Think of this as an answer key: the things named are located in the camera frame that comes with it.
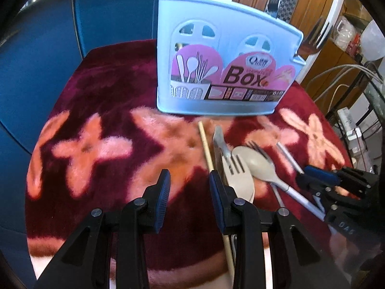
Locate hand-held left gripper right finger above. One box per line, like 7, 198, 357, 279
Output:
210, 171, 351, 289

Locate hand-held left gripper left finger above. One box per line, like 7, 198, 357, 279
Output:
35, 169, 171, 289

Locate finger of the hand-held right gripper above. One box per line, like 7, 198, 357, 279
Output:
304, 165, 343, 187
295, 173, 331, 201

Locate beige plastic fork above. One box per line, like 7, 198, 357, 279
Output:
222, 152, 256, 204

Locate beige spoon with metal handle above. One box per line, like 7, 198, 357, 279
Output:
232, 146, 337, 235

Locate wooden chopstick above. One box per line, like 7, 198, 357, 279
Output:
198, 121, 236, 281

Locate metal table knife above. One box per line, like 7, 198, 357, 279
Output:
213, 126, 232, 187

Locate light blue utensil box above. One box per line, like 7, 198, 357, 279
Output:
156, 0, 307, 117

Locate white power strip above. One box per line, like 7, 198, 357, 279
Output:
337, 107, 370, 157

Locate red floral blanket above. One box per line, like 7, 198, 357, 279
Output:
26, 39, 358, 289

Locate wooden floor cabinet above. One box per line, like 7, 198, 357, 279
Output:
298, 0, 367, 91

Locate red bottle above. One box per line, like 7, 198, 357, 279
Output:
349, 33, 361, 55

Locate white plastic bag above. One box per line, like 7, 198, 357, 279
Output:
361, 21, 385, 64

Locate clear plastic jar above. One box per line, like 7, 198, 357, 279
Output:
335, 16, 354, 50

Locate wooden door with glass pane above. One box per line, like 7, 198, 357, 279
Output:
231, 0, 340, 33

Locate blue kitchen base cabinets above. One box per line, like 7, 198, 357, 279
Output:
0, 0, 208, 235

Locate black wire rack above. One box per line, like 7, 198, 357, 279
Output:
325, 63, 385, 175

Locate grey cables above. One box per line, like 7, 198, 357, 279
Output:
310, 63, 385, 112

